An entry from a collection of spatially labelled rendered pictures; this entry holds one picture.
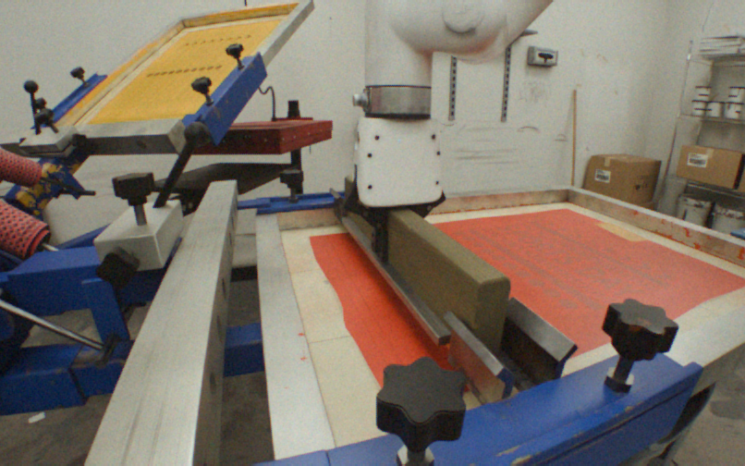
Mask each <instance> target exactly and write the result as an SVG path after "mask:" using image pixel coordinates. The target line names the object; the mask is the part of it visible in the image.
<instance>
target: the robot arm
mask: <svg viewBox="0 0 745 466"><path fill-rule="evenodd" d="M554 1H555V0H367V1H366V5H365V89H363V92H362V93H360V94H353V97H352V103H353V106H359V107H362V109H363V112H365V117H360V120H359V124H358V128H357V134H356V140H355V148H354V158H353V172H352V184H351V186H350V188H349V190H348V192H347V194H346V196H345V198H344V200H343V202H342V206H343V207H344V209H345V210H347V211H349V212H351V213H353V214H355V215H359V216H361V217H362V218H363V219H364V220H365V221H367V222H368V223H369V224H370V225H371V247H372V251H373V252H375V253H376V255H377V256H378V257H379V258H380V259H381V261H385V260H386V259H387V239H388V232H387V230H386V229H385V224H384V222H385V208H386V207H391V206H402V205H406V207H408V208H409V209H410V210H411V211H413V212H414V213H416V214H417V215H419V216H420V217H422V218H423V219H424V218H425V217H426V216H427V215H428V214H429V213H430V212H431V211H432V210H433V208H435V207H436V206H438V205H439V204H441V203H442V202H444V201H445V200H446V196H445V194H444V192H443V190H442V187H443V158H442V143H441V136H440V129H439V124H438V119H437V118H431V106H432V79H433V52H442V53H447V54H449V55H452V56H454V57H455V58H456V59H457V60H459V61H461V62H463V63H466V64H471V65H479V64H482V63H486V62H488V61H490V60H492V59H494V58H495V57H497V56H498V55H499V54H500V53H502V52H503V51H504V50H505V49H506V48H507V47H508V46H509V45H510V44H511V43H512V42H513V41H514V40H515V39H516V38H517V37H519V36H520V35H521V34H522V33H523V32H524V31H525V30H526V29H527V28H528V27H529V26H530V25H531V24H532V23H533V22H534V21H535V20H536V19H537V18H538V17H539V16H540V15H541V14H542V13H543V12H544V11H545V10H546V9H547V8H548V7H549V6H550V5H551V4H552V3H553V2H554ZM359 198H360V201H361V202H363V203H364V204H365V205H367V206H369V209H368V208H367V207H365V206H364V205H361V204H359V203H358V199H359Z"/></svg>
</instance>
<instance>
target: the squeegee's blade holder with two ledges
mask: <svg viewBox="0 0 745 466"><path fill-rule="evenodd" d="M342 224H343V225H344V226H345V228H346V229H347V230H348V232H349V233H350V235H351V236H352V237H353V238H354V239H355V240H356V241H357V243H358V244H359V245H360V247H361V248H362V250H363V251H364V252H365V253H366V255H367V256H368V257H369V259H370V260H371V261H372V263H373V264H374V265H375V267H376V268H377V269H378V271H379V272H380V273H381V274H382V276H383V277H384V278H385V280H386V281H387V282H388V284H389V285H390V286H391V288H392V289H393V290H394V291H395V292H396V294H397V295H398V296H399V298H400V299H401V300H402V301H403V302H404V304H405V305H406V306H407V308H408V309H409V310H410V312H411V313H412V314H413V316H414V317H415V318H416V319H417V321H418V322H419V323H420V325H421V326H422V327H423V329H424V330H425V331H426V333H427V334H428V335H429V336H430V338H431V339H432V340H433V341H434V343H435V344H436V345H437V346H443V345H446V344H450V337H451V333H450V332H449V331H448V330H447V329H446V327H445V326H444V325H443V324H442V323H441V322H440V320H439V319H438V318H437V317H436V316H435V315H434V313H433V312H432V311H431V310H430V309H429V308H428V307H427V305H426V304H425V303H424V302H423V301H422V300H421V298H420V297H419V296H418V295H417V294H416V293H415V292H414V290H413V289H412V288H411V287H410V286H409V285H408V283H407V282H406V281H405V280H404V279H403V278H402V277H401V275H400V274H399V273H398V272H397V271H396V270H395V268H394V267H393V266H392V265H391V264H390V263H389V262H388V261H387V260H385V261H381V259H380V258H379V257H378V256H377V255H376V253H375V252H373V251H372V247H371V242H370V240H369V239H368V238H367V237H366V236H365V235H364V234H363V232H362V231H361V230H360V229H359V228H358V227H357V225H356V224H355V223H354V222H353V221H352V220H351V218H350V217H349V216H348V217H342Z"/></svg>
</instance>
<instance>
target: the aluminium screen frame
mask: <svg viewBox="0 0 745 466"><path fill-rule="evenodd" d="M445 196H446V200H445V201H444V202H442V203H441V204H439V205H438V206H436V207H435V208H433V210H432V211H431V212H430V213H429V214H428V215H441V214H451V213H460V212H469V211H479V210H488V209H497V208H507V207H516V206H526V205H535V204H545V203H554V202H570V203H572V204H575V205H578V206H580V207H583V208H585V209H588V210H591V211H594V212H596V213H598V214H601V215H606V216H608V217H611V218H614V219H616V220H618V221H621V222H624V223H627V224H629V225H632V226H635V227H638V228H641V229H644V230H646V231H649V232H652V233H654V234H656V235H659V236H662V237H664V238H667V239H671V240H673V241H676V242H678V243H681V244H684V245H686V246H689V247H691V248H693V249H696V250H698V251H703V252H705V253H708V254H711V255H713V256H715V257H717V258H720V259H723V260H725V261H728V262H731V263H733V264H736V265H739V266H742V267H744V268H745V240H742V239H737V238H733V237H730V236H728V235H725V234H722V233H719V232H716V231H713V230H711V229H708V228H705V227H700V226H697V225H694V224H692V223H689V222H686V221H682V220H679V219H676V218H674V217H671V216H668V215H663V214H660V213H657V212H654V211H651V210H648V209H645V208H642V207H640V206H636V205H633V204H630V203H627V202H622V201H619V200H616V199H613V198H610V197H606V196H604V195H601V194H598V193H594V192H591V191H588V190H583V189H580V188H576V187H573V186H570V185H557V186H543V187H529V188H516V189H502V190H477V191H464V192H452V193H445ZM333 225H342V224H341V222H340V221H339V220H338V219H337V217H336V216H335V213H334V207H327V208H317V209H308V210H298V211H288V212H279V213H270V214H260V215H258V214H257V210H255V228H256V251H257V268H258V285H259V300H260V313H261V326H262V338H263V359H264V370H265V381H266V390H267V399H268V409H269V418H270V427H271V436H272V444H273V452H274V460H279V459H283V458H287V457H292V456H296V455H300V454H304V453H308V452H313V451H316V450H320V449H325V450H327V449H330V448H336V441H335V439H334V435H333V432H332V428H331V425H330V422H329V419H328V415H327V412H326V408H325V406H324V400H323V396H322V393H321V389H320V386H319V383H318V379H317V376H316V372H315V369H314V366H313V362H312V358H311V353H310V349H309V346H308V342H307V338H306V335H305V331H304V328H303V324H302V321H301V317H300V313H299V306H298V304H297V300H296V296H295V292H294V289H293V285H292V281H291V277H290V273H289V269H288V265H287V258H286V255H285V250H284V246H283V242H282V239H281V234H280V231H281V230H290V229H299V228H308V227H324V226H333ZM664 354H665V355H666V356H668V357H670V358H671V359H673V360H674V361H676V362H678V363H679V364H681V365H683V366H684V365H686V364H688V363H690V362H697V363H698V364H700V365H701V366H702V367H703V371H702V374H701V376H700V378H699V380H698V382H697V384H696V386H695V388H694V389H693V391H692V393H691V395H690V398H691V397H692V396H694V395H695V394H697V393H699V392H700V391H702V390H703V389H705V388H707V387H708V386H709V385H711V384H713V383H714V382H716V381H717V380H719V379H720V378H722V377H724V376H725V375H727V374H729V373H730V372H732V371H733V370H735V369H736V368H738V367H740V366H741V365H742V364H743V363H745V304H744V305H742V306H740V307H738V308H737V309H735V310H733V311H731V312H729V313H726V314H724V315H722V316H720V317H718V318H716V319H714V320H712V321H710V322H708V323H706V324H704V325H701V326H699V327H697V328H695V329H693V330H691V331H689V332H687V333H685V334H683V335H681V336H679V337H675V340H674V342H673V345H672V347H671V349H670V351H669V352H667V353H664Z"/></svg>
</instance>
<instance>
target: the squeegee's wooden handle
mask: <svg viewBox="0 0 745 466"><path fill-rule="evenodd" d="M351 184H352V176H346V177H345V196H346V194H347V192H348V190H349V188H350V186H351ZM347 215H348V216H349V217H350V218H351V220H352V221H353V222H354V223H355V224H356V225H357V227H358V228H359V229H360V230H361V231H362V232H363V234H364V235H365V236H366V237H367V238H368V239H369V240H370V241H371V225H370V224H369V223H368V222H367V221H365V220H364V219H363V218H362V217H361V216H359V215H355V214H353V213H351V212H349V211H347ZM384 224H385V229H386V230H387V232H388V239H387V259H386V260H387V261H388V262H389V263H390V264H391V265H392V266H393V267H394V268H395V270H396V271H397V272H398V273H399V274H400V275H401V277H402V278H403V279H404V280H405V281H406V282H407V283H408V285H409V286H410V287H411V288H412V289H413V290H414V292H415V293H416V294H417V295H418V296H419V297H420V298H421V300H422V301H423V302H424V303H425V304H426V305H427V307H428V308H429V309H430V310H431V311H432V312H433V313H434V315H435V316H436V317H437V318H438V319H439V320H440V322H441V323H442V324H443V325H444V326H445V327H446V329H447V330H448V331H449V332H450V333H451V328H452V327H451V326H450V325H449V324H448V323H447V322H446V321H445V319H444V318H443V316H444V315H445V314H446V313H447V312H448V311H451V312H452V313H453V314H454V315H455V316H457V317H458V318H459V319H460V320H461V321H462V322H463V323H464V324H465V325H466V326H467V327H468V328H469V329H470V330H471V331H472V332H473V333H474V334H475V335H476V336H477V337H478V338H479V339H480V340H481V342H482V343H483V344H484V345H485V346H486V347H487V348H488V349H489V350H490V351H491V352H492V353H493V354H494V355H497V354H498V351H499V347H500V342H501V337H502V333H503V328H504V322H505V318H506V313H507V304H508V298H509V293H510V288H511V282H510V279H509V277H508V276H506V275H504V274H503V273H501V272H500V271H499V270H497V269H496V268H494V267H493V266H491V265H490V264H488V263H487V262H486V261H485V260H483V259H482V258H480V257H479V256H478V255H476V254H475V253H473V252H472V251H470V250H468V249H467V248H466V247H464V246H463V245H461V244H460V243H458V242H457V241H455V240H454V239H452V238H451V237H449V236H448V235H447V234H446V233H444V232H443V231H441V230H440V229H438V228H437V227H435V226H434V225H432V224H431V223H429V222H428V221H426V220H425V219H423V218H422V217H420V216H419V215H417V214H416V213H414V212H413V211H411V210H410V209H409V208H408V207H406V206H405V205H402V206H391V207H386V208H385V222H384Z"/></svg>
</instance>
